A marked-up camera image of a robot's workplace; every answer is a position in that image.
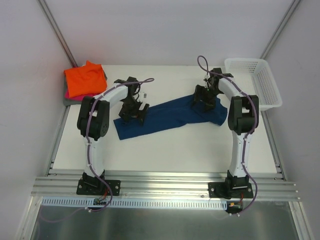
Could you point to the blue t-shirt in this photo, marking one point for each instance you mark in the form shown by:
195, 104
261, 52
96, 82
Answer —
169, 115

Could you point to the white slotted cable duct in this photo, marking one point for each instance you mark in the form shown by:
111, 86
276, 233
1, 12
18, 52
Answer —
136, 203

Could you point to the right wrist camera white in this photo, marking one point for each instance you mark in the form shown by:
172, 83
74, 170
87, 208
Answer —
206, 80

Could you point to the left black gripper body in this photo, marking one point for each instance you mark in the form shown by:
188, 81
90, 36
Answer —
133, 113

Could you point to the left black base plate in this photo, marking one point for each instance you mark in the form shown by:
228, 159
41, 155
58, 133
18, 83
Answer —
112, 186

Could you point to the grey folded t-shirt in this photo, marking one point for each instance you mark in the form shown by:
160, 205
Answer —
71, 102

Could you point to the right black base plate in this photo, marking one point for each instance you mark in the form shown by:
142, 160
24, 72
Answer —
220, 190

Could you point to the orange folded t-shirt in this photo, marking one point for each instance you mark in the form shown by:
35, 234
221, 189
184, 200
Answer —
89, 66

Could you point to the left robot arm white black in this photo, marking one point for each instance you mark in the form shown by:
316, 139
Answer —
94, 119

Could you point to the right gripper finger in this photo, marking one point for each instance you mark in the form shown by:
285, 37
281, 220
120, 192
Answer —
197, 95
208, 106

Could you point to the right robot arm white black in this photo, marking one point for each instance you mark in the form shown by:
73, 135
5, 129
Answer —
242, 120

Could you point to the aluminium mounting rail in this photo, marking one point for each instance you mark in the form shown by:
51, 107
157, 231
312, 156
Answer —
164, 185

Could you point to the white plastic basket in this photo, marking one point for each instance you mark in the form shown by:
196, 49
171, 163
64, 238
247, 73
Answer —
254, 77

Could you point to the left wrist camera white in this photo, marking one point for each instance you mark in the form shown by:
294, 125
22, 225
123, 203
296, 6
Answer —
142, 97

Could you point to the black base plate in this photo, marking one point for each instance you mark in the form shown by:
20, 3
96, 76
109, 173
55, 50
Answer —
112, 186
220, 190

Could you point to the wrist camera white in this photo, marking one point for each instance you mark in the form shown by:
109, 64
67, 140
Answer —
142, 97
206, 80

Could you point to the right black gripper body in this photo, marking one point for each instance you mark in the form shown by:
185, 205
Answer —
203, 96

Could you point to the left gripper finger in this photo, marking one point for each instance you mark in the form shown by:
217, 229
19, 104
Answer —
126, 117
142, 114

